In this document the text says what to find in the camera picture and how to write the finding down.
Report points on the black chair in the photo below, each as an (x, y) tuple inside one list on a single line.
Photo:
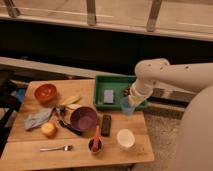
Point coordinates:
[(7, 100)]

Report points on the black remote control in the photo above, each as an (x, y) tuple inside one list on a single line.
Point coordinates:
[(106, 125)]

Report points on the wooden table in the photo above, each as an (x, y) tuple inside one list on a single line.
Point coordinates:
[(22, 151)]

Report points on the blue plastic cup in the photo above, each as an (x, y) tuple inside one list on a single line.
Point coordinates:
[(126, 108)]

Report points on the metal fork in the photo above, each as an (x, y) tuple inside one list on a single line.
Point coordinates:
[(63, 148)]

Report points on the red orange utensil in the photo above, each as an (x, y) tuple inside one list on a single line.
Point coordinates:
[(95, 146)]

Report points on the white plastic cup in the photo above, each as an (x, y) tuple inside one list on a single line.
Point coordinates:
[(125, 138)]

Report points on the purple bowl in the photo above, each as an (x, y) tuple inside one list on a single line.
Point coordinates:
[(83, 118)]

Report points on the green plastic tray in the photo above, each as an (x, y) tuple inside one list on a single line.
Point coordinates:
[(109, 82)]

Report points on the yellow banana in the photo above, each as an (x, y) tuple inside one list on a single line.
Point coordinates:
[(71, 100)]

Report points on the red bowl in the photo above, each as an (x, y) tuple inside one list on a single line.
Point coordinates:
[(45, 93)]

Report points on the grey blue sponge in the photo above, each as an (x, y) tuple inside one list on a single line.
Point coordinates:
[(108, 96)]

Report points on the orange apple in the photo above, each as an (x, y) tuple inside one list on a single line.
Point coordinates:
[(49, 129)]

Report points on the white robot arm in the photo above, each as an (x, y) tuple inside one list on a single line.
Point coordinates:
[(194, 150)]

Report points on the black handled tool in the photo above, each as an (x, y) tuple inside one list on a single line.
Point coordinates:
[(60, 111)]

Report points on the dark cup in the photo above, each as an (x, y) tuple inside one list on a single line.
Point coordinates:
[(100, 146)]

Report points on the grey blue cloth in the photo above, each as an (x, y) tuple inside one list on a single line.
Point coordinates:
[(37, 119)]

